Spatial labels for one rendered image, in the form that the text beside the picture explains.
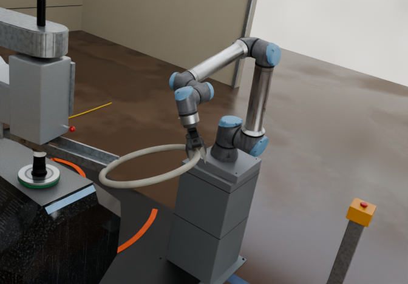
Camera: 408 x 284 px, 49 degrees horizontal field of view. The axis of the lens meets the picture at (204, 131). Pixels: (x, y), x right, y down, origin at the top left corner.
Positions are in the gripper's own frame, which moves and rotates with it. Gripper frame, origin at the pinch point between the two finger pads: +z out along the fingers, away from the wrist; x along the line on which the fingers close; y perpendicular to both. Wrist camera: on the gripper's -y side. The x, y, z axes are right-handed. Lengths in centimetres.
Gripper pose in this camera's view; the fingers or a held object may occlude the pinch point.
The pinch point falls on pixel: (198, 163)
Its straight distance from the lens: 218.2
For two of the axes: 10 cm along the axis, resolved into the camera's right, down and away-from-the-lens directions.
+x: -9.7, 2.2, -0.6
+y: -1.1, -2.4, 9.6
